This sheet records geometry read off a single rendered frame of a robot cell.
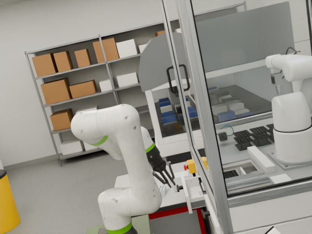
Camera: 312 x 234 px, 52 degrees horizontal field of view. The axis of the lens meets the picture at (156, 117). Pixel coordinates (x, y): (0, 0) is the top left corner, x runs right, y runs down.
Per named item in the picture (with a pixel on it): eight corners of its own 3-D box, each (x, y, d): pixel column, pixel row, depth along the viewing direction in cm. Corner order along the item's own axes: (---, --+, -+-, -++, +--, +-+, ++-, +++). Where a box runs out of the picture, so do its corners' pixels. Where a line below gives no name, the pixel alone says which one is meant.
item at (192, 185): (191, 209, 169) (189, 199, 167) (185, 187, 194) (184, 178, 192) (266, 193, 168) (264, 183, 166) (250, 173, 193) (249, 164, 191)
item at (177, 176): (170, 180, 225) (170, 178, 224) (170, 175, 233) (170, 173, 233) (188, 177, 223) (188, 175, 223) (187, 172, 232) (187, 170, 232)
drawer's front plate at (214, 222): (219, 248, 137) (215, 226, 134) (207, 213, 165) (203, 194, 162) (224, 247, 137) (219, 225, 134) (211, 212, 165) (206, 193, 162)
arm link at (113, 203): (135, 233, 143) (126, 195, 139) (102, 237, 146) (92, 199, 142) (140, 217, 156) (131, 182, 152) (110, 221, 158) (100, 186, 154)
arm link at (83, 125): (95, 132, 124) (94, 103, 128) (65, 138, 126) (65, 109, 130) (112, 144, 140) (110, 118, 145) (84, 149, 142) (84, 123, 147)
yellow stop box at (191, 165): (189, 174, 210) (186, 164, 208) (187, 170, 217) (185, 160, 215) (196, 172, 209) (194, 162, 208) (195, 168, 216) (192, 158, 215)
